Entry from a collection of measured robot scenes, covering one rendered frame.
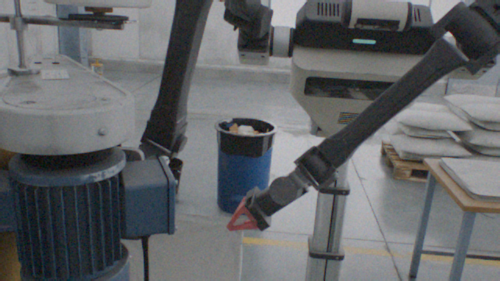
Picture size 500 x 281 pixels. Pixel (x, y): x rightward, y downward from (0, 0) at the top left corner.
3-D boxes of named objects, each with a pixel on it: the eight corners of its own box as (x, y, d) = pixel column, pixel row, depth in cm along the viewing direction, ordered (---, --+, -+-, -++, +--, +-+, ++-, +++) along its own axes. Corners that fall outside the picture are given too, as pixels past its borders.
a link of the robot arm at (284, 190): (341, 176, 93) (315, 145, 95) (334, 180, 82) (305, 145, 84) (298, 210, 96) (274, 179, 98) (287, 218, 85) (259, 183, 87)
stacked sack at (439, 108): (449, 114, 472) (451, 103, 468) (460, 124, 432) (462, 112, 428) (386, 108, 482) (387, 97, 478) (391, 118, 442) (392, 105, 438)
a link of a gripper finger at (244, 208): (216, 222, 96) (251, 200, 94) (222, 208, 103) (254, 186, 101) (235, 244, 97) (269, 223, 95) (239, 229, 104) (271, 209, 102)
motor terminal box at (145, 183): (166, 219, 75) (166, 154, 71) (178, 251, 65) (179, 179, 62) (115, 224, 72) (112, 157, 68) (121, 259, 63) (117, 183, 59)
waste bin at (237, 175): (273, 193, 373) (279, 119, 353) (270, 222, 324) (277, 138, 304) (216, 188, 376) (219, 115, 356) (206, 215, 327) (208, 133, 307)
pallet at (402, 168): (490, 161, 486) (493, 149, 481) (526, 191, 408) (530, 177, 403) (379, 151, 497) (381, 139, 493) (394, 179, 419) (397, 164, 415)
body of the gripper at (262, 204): (245, 208, 92) (273, 190, 90) (250, 189, 101) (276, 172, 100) (263, 231, 93) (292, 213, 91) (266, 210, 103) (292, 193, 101)
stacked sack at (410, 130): (430, 124, 475) (432, 112, 471) (451, 143, 412) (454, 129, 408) (389, 121, 477) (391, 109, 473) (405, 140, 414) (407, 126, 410)
